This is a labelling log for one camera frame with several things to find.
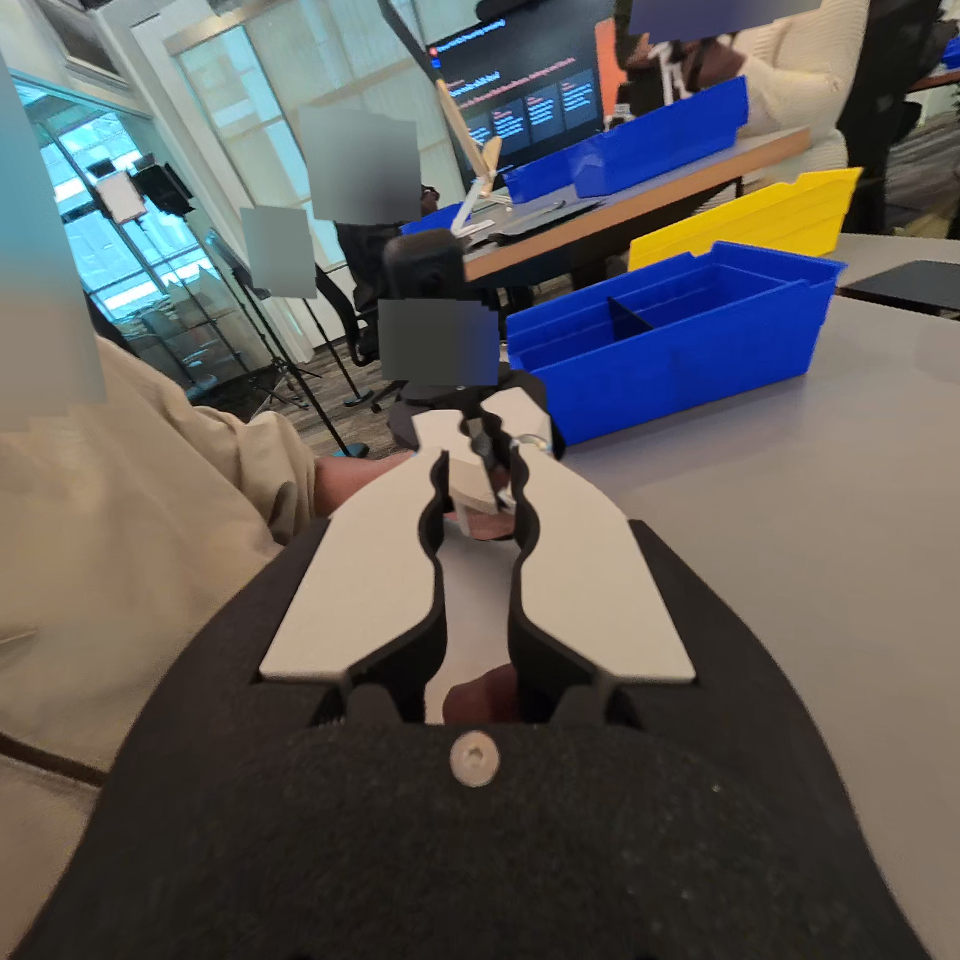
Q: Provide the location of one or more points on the person's left forearm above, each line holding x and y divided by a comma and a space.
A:
353, 480

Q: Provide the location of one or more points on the dark flat tablet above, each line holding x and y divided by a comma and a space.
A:
908, 285

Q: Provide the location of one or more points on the brown wooden desk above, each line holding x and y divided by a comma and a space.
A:
600, 218

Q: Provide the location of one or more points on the person's left hand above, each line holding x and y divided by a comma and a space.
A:
480, 522

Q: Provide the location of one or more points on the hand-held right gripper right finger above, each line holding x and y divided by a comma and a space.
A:
608, 600

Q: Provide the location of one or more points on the silver bolt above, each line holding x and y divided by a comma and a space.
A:
525, 444

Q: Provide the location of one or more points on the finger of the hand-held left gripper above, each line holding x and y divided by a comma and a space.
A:
443, 432
525, 420

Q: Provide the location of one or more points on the person's right hand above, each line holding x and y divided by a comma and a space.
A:
480, 698

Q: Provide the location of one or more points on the blue divided storage bin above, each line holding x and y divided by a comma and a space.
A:
675, 360

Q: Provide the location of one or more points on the black studio lamp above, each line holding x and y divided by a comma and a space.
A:
162, 188

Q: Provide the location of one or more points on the small blue storage bin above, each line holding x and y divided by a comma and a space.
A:
432, 221
537, 177

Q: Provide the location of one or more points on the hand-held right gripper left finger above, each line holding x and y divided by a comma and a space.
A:
345, 600

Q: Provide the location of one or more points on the white studio light panel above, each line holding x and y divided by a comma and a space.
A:
117, 195

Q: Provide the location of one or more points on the black light stand pole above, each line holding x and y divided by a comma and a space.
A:
285, 360

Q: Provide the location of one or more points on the computer monitor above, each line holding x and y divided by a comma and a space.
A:
525, 90

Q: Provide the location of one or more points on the yellow storage bin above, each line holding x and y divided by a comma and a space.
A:
765, 225

